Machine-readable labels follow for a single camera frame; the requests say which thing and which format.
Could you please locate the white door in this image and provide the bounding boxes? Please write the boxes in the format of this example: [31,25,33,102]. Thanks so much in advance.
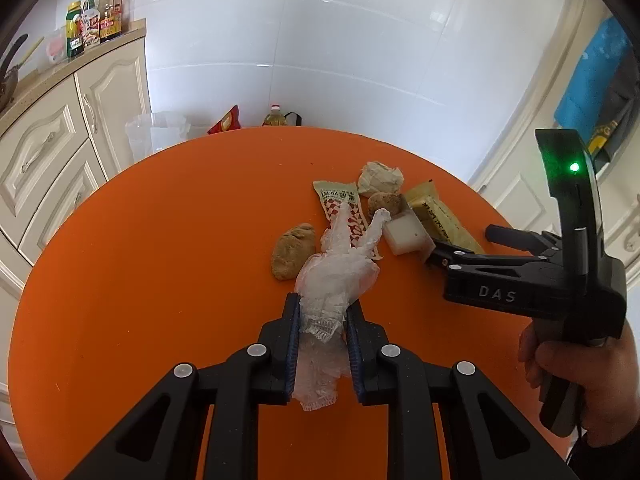
[470,0,640,281]

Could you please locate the white plastic bag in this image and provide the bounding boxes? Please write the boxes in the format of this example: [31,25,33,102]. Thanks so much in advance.
[125,111,192,163]

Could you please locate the clear plastic bag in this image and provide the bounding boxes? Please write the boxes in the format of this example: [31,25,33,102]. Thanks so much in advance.
[291,208,392,412]

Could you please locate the pink plastic container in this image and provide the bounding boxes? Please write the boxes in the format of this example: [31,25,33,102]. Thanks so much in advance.
[46,30,68,63]

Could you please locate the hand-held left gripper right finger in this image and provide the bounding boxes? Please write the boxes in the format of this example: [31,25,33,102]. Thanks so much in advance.
[345,302,576,480]

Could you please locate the grey hanging cloth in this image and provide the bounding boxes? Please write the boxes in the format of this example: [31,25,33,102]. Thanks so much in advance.
[595,50,640,161]

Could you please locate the person's right hand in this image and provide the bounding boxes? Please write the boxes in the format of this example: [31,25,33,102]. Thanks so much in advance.
[518,322,640,448]

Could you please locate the blue plastic apron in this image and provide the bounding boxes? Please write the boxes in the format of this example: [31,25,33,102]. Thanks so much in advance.
[554,16,631,143]

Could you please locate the red snack bag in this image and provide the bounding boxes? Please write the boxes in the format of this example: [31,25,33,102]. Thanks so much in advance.
[207,105,241,135]

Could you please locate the red checked sauce packet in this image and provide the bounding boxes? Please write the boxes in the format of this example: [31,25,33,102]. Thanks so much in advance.
[313,180,371,248]

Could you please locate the green yellow bottle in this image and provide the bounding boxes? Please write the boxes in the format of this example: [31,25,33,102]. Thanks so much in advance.
[66,1,85,57]

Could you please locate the red white label bottle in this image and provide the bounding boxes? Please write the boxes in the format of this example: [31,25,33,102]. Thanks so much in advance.
[81,0,102,50]

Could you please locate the yellow wrapper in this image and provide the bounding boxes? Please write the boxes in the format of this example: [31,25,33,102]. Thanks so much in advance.
[403,181,486,256]

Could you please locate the yellow handled tool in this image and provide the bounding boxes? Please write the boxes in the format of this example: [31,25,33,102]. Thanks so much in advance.
[587,120,621,156]

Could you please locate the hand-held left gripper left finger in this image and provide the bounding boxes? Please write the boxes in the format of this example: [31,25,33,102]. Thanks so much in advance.
[65,292,301,480]

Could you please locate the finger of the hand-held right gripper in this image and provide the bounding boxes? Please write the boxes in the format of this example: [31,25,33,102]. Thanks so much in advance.
[485,225,563,257]
[425,241,540,273]

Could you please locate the white foam block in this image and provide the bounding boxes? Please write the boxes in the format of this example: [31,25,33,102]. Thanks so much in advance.
[383,208,437,257]

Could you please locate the frying pan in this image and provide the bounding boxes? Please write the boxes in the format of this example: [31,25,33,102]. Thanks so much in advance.
[0,34,30,111]

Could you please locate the beige crumpled paper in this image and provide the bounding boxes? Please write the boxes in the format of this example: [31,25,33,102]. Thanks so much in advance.
[357,161,404,198]

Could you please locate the brown lump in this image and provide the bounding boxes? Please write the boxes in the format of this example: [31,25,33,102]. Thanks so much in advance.
[368,191,402,217]

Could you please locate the wooden utensil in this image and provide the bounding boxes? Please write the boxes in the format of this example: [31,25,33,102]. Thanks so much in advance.
[20,35,45,63]

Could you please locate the brown crumpled paper ball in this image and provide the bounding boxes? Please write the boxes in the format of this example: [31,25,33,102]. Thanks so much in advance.
[271,223,317,281]

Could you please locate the cream kitchen cabinet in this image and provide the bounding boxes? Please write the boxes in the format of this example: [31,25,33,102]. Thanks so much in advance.
[0,19,152,461]

